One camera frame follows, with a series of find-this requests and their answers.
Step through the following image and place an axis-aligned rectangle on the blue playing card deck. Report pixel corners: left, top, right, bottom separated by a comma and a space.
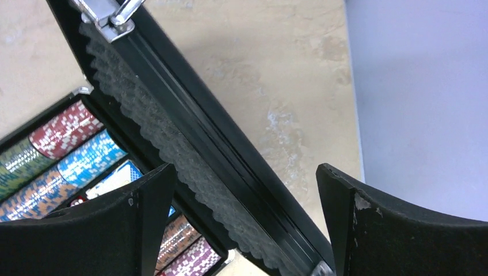
84, 160, 177, 218

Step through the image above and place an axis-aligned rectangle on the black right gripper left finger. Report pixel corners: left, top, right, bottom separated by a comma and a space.
1, 164, 177, 275

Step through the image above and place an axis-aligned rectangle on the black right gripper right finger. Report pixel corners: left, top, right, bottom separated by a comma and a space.
316, 163, 487, 275

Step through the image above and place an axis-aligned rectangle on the black aluminium poker case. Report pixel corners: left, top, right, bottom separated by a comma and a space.
0, 0, 336, 276

